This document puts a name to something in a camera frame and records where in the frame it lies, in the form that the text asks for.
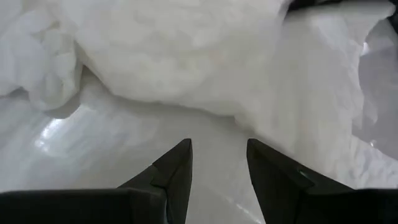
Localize white garment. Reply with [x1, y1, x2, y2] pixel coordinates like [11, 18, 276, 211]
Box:
[0, 0, 398, 190]

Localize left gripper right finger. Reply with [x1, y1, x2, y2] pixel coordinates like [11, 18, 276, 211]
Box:
[246, 139, 398, 224]

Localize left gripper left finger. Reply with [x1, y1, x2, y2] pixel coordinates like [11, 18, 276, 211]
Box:
[0, 139, 193, 224]

